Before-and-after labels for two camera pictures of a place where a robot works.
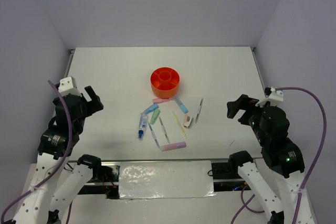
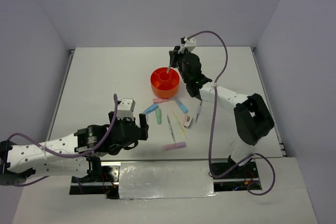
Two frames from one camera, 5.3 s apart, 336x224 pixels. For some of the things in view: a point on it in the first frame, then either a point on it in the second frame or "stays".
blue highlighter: x=182 y=106 stays
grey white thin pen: x=199 y=109 stays
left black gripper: x=95 y=105 to x=144 y=126
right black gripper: x=232 y=107 to x=175 y=55
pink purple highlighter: x=172 y=146 stays
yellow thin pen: x=179 y=125 stays
